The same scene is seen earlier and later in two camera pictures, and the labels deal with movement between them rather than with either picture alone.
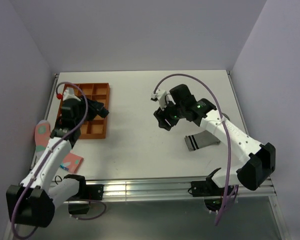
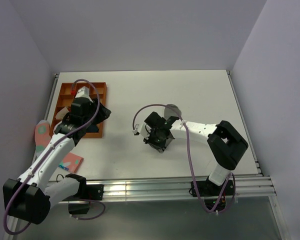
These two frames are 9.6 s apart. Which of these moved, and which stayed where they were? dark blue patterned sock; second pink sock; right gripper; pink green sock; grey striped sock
Moved: dark blue patterned sock; grey striped sock; right gripper
Stayed: second pink sock; pink green sock
